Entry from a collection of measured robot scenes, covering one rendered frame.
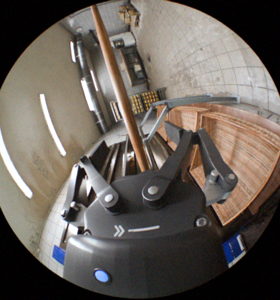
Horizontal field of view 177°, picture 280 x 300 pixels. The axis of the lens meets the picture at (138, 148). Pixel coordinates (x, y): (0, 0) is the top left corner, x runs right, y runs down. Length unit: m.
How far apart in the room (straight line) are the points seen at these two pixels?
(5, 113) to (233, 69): 2.65
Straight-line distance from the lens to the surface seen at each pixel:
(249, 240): 0.62
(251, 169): 0.71
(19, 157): 1.49
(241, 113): 0.66
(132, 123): 0.24
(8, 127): 1.58
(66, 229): 1.10
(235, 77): 1.32
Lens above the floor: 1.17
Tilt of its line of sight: 4 degrees up
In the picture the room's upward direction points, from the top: 106 degrees counter-clockwise
